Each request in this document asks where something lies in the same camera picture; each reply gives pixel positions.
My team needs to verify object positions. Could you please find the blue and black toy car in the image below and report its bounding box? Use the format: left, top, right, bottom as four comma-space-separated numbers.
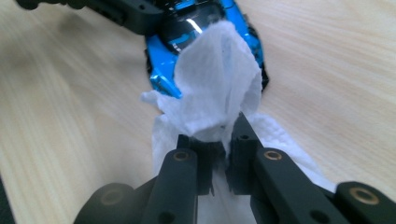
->
144, 0, 271, 100

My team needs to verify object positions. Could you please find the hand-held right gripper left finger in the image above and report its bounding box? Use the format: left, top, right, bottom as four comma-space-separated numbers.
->
141, 133, 217, 224

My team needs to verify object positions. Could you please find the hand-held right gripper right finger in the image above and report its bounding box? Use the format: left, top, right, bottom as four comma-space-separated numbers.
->
225, 111, 351, 224

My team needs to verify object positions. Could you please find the white wet wipe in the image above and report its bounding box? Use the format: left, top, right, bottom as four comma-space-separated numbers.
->
139, 20, 338, 224

